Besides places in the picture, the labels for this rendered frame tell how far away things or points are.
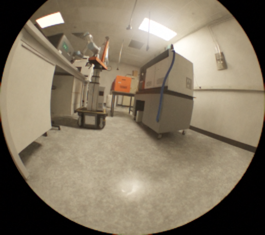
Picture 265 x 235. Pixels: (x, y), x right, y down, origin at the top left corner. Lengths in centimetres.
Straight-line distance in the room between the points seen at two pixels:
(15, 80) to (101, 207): 80
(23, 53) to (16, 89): 20
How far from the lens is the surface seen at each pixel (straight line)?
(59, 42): 104
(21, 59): 66
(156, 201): 64
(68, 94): 145
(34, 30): 66
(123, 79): 234
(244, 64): 213
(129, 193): 63
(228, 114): 194
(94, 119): 138
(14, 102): 64
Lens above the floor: 56
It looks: 3 degrees down
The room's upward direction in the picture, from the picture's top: 7 degrees clockwise
